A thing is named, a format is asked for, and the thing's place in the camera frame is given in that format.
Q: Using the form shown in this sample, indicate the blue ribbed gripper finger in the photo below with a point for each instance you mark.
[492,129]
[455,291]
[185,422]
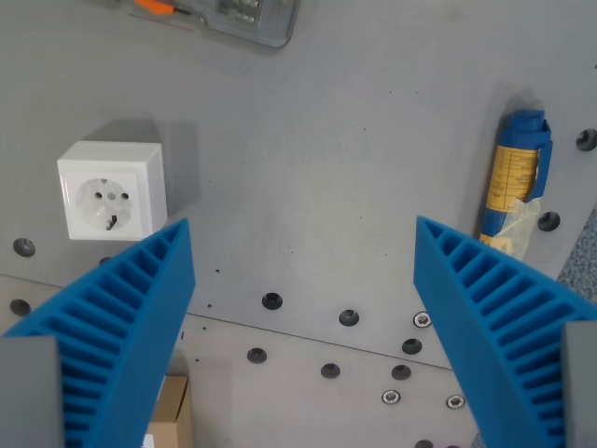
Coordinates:
[490,317]
[121,317]

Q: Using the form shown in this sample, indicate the silver hex screw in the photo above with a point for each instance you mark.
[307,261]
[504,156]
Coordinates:
[455,401]
[422,319]
[391,397]

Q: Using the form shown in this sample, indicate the brown cardboard box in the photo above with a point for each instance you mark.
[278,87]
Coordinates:
[170,415]

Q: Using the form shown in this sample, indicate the blue rolled bag with yellow label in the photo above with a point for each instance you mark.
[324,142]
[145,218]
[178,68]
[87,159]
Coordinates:
[515,182]

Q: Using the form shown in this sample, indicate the clear plastic tool case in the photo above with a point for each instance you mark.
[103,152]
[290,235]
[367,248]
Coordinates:
[224,18]

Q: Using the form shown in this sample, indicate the white wall socket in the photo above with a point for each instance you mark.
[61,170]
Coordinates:
[109,191]

